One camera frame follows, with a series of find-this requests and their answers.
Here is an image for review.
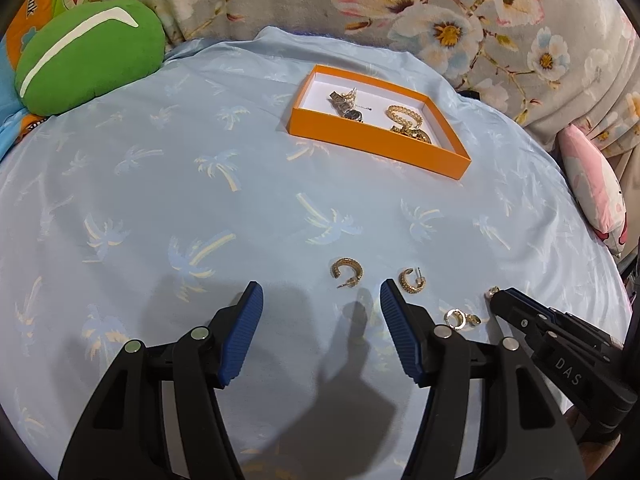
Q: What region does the green plush pillow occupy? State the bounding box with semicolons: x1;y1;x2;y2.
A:
15;0;166;114

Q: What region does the blue palm print sheet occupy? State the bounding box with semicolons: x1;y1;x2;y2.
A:
0;26;631;480

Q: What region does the gold chain ring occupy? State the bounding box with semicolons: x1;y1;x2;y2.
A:
384;104;425;131

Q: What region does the orange cardboard box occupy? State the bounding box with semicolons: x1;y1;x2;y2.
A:
286;64;473;180

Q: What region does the pink plush pillow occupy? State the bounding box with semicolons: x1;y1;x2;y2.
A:
557;124;627;256

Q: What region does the gold hoop earring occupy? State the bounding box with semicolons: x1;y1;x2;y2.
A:
397;267;427;294
329;257;365;289

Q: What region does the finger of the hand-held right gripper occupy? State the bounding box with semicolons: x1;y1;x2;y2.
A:
545;307;626;351
488;287;553;343

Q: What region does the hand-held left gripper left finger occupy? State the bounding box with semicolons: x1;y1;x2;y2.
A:
57;281;265;480

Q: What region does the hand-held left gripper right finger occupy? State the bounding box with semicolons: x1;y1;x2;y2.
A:
379;277;589;480

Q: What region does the orange cartoon printed cushion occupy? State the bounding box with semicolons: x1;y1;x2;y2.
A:
0;0;136;156

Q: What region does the silver wristwatch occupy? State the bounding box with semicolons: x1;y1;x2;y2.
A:
327;91;373;122

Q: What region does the grey floral blanket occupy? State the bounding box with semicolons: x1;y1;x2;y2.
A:
107;0;640;153

